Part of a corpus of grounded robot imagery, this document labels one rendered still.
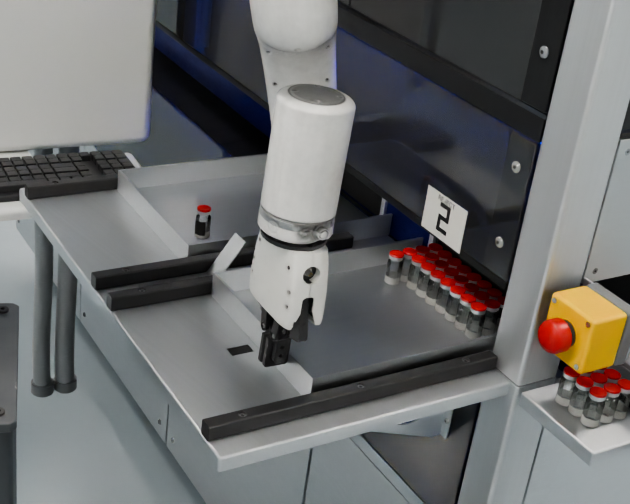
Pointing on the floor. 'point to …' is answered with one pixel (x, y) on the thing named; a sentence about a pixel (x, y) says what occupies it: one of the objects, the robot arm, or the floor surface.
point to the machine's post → (556, 231)
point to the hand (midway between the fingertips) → (274, 347)
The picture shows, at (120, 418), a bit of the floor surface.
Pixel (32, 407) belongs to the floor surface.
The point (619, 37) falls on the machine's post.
